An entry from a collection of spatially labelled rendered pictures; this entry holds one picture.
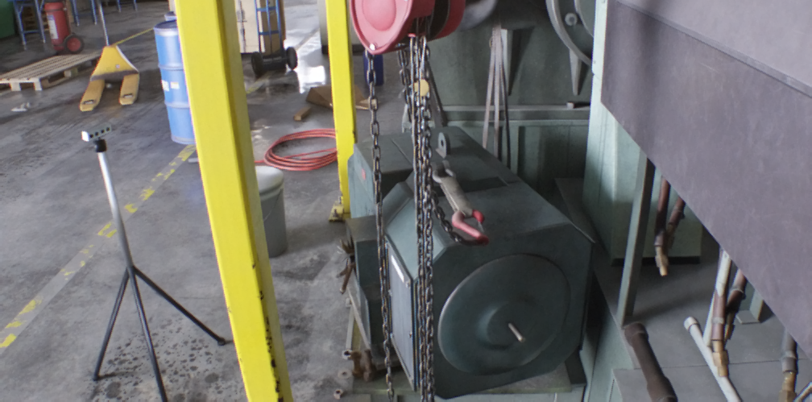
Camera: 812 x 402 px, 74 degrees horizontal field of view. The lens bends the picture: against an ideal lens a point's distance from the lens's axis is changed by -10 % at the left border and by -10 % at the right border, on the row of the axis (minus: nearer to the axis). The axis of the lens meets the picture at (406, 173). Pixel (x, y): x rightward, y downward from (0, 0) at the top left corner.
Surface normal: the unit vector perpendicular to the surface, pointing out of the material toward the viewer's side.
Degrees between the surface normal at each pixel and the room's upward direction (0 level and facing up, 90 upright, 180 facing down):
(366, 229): 0
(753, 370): 0
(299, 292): 0
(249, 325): 90
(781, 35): 78
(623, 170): 72
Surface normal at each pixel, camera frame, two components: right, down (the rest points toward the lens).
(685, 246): -0.06, 0.10
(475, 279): 0.15, 0.21
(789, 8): -0.98, -0.18
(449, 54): -0.05, 0.40
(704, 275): -0.04, -0.92
